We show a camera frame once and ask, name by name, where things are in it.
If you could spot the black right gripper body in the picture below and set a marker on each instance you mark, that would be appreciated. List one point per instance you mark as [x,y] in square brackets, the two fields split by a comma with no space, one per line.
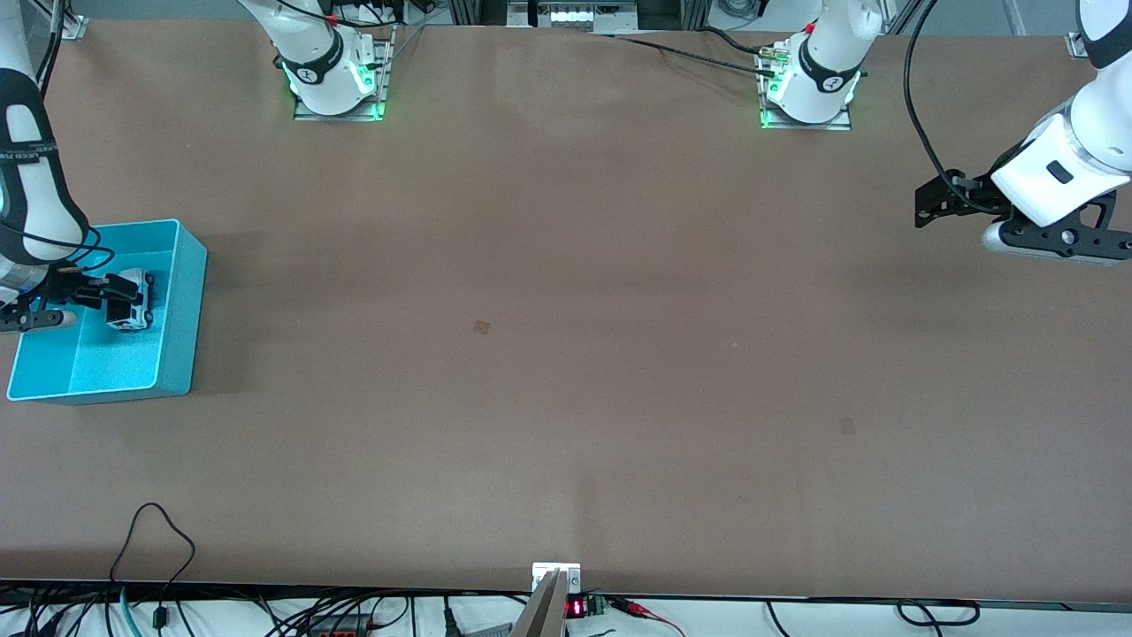
[64,289]

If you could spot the small metal corner bracket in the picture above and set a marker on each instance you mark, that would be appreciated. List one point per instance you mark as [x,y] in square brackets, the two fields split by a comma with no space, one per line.
[75,26]
[1077,44]

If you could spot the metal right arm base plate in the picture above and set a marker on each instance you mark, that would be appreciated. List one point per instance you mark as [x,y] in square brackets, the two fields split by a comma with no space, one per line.
[340,116]

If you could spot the aluminium frame with light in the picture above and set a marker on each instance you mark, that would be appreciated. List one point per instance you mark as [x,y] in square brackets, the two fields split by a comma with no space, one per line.
[570,16]

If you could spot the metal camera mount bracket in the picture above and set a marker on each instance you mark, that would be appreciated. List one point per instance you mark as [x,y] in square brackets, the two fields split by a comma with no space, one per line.
[553,602]

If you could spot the orange power strip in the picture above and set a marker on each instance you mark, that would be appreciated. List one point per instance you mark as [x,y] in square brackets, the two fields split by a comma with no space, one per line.
[340,631]

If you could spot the red digit display module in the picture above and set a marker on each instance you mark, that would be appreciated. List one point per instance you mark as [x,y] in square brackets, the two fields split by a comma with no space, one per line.
[577,608]

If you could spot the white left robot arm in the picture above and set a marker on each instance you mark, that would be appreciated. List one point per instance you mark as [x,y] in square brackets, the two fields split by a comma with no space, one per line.
[822,62]

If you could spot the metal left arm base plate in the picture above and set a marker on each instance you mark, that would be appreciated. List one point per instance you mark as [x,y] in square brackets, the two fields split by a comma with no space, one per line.
[831,126]

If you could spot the turquoise plastic bin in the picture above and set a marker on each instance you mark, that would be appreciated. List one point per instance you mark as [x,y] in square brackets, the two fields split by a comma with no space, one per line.
[115,363]

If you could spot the white jeep toy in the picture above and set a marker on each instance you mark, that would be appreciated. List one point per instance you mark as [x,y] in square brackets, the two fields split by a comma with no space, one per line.
[137,314]

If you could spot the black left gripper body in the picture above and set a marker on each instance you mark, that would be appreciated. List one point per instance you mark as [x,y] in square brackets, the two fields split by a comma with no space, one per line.
[980,196]

